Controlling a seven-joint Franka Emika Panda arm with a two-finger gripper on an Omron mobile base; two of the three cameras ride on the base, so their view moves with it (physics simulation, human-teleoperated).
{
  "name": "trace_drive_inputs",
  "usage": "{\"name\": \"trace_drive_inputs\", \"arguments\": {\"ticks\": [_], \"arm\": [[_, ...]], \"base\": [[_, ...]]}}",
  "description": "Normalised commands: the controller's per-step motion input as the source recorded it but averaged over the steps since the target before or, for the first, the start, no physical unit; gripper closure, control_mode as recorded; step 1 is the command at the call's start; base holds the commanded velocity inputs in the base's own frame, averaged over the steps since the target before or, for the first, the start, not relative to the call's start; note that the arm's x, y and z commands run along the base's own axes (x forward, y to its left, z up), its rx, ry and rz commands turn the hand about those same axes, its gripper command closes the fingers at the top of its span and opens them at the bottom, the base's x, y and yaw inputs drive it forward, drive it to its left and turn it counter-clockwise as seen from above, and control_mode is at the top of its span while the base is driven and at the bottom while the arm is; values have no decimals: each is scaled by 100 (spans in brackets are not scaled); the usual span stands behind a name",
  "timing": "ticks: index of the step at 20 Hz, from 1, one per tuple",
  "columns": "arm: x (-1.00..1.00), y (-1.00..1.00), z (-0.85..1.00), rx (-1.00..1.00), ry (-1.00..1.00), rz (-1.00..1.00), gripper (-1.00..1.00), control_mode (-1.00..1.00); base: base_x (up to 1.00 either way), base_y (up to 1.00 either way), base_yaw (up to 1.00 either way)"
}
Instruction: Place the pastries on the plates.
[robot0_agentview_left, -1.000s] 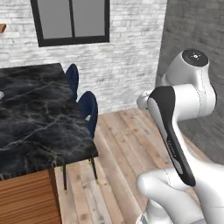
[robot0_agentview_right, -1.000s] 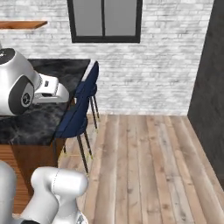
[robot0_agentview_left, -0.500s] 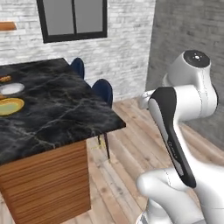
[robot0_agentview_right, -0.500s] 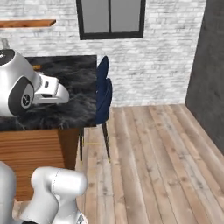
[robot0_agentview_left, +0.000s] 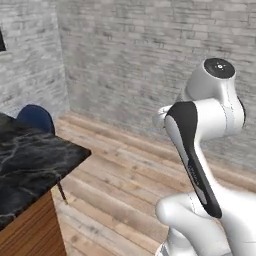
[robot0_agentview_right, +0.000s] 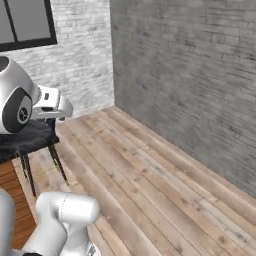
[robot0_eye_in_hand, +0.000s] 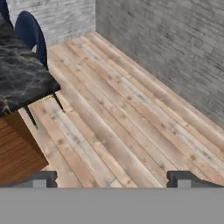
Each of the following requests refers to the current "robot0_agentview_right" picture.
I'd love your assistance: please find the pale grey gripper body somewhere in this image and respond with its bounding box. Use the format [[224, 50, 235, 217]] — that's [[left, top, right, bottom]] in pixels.
[[54, 92, 75, 121]]

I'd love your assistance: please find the black framed window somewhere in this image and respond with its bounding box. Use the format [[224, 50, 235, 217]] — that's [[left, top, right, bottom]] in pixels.
[[0, 0, 58, 53]]

